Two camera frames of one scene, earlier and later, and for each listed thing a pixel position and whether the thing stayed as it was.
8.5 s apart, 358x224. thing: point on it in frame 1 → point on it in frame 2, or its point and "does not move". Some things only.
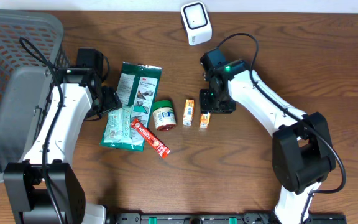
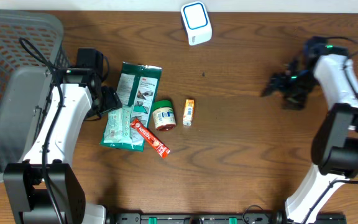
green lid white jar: x=163 y=115 does not move
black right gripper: x=204 y=104 → x=276 y=83
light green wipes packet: x=118 y=126 does not move
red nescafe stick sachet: x=157 y=145 does not move
